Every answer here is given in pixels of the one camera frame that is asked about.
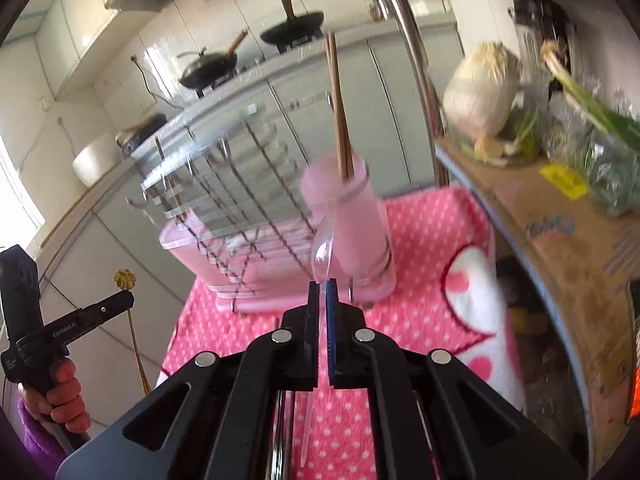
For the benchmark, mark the black wok with lid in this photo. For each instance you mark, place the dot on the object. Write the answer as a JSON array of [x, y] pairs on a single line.
[[207, 67]]

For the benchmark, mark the white wall cabinet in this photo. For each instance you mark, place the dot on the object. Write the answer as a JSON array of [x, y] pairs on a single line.
[[80, 35]]

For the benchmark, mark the cardboard sheet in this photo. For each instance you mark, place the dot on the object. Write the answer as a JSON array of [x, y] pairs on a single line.
[[575, 270]]

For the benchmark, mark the person's left hand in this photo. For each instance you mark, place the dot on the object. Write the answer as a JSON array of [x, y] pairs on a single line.
[[65, 395]]

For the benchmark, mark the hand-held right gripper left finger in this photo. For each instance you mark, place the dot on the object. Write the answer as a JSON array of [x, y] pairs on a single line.
[[300, 350]]

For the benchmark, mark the black blender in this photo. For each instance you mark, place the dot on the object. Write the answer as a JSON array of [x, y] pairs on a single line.
[[540, 25]]

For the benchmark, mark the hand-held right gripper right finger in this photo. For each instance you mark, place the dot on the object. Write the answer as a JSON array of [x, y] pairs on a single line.
[[331, 340]]

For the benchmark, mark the black induction cooker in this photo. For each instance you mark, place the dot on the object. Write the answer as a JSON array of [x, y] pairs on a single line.
[[145, 130]]

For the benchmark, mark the plastic bag of greens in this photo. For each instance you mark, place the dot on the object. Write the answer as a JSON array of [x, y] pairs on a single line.
[[615, 180]]

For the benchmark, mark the gold stick flower top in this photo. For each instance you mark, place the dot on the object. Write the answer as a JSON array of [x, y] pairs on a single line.
[[125, 280]]

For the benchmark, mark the metal storage shelf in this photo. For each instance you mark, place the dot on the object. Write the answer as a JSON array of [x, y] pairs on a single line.
[[415, 60]]

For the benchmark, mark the grey kitchen cabinet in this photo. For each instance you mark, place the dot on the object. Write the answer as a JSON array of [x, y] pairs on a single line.
[[395, 110]]

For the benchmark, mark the gas stove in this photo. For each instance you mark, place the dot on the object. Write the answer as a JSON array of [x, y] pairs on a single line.
[[250, 62]]

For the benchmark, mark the pink polka dot towel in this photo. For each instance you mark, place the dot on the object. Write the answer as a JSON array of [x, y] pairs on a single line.
[[425, 240]]

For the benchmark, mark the black frying pan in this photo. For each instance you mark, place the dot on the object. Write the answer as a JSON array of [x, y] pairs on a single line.
[[292, 30]]

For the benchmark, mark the white rice cooker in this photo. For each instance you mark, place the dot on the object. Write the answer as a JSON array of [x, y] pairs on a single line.
[[97, 162]]

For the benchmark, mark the ginger piece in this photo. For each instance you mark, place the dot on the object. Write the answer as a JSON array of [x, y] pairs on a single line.
[[487, 149]]

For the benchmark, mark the clear plastic spoon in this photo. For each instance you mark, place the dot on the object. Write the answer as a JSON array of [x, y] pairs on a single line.
[[325, 255]]

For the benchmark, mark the steel kettle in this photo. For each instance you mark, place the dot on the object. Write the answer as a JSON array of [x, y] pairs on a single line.
[[375, 10]]

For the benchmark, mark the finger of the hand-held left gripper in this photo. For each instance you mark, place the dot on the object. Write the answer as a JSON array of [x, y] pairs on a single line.
[[107, 310]]

